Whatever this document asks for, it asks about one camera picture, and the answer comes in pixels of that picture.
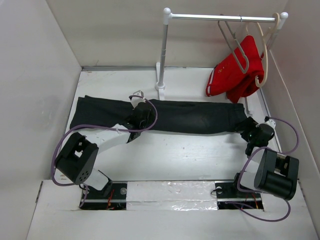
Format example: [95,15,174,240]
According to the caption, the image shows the black denim trousers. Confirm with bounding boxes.
[69,95,247,135]

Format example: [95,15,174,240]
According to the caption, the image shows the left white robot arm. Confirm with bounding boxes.
[53,101,158,199]

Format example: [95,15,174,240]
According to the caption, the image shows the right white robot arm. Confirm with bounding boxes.
[231,116,300,201]

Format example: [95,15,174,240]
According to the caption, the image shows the cream wooden hanger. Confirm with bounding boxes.
[247,12,281,88]

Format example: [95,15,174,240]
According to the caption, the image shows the grey metal trouser hanger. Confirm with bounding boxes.
[217,19,250,75]

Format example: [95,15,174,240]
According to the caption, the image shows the red garment with white stripes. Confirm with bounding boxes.
[205,35,265,104]

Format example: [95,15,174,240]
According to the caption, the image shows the silver foil tape strip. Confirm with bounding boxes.
[126,180,218,211]

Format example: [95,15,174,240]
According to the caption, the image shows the white and silver clothes rack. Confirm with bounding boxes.
[155,7,289,101]

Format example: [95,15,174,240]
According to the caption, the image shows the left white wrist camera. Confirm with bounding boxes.
[129,90,146,109]

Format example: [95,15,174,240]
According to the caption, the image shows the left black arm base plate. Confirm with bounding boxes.
[79,181,128,211]

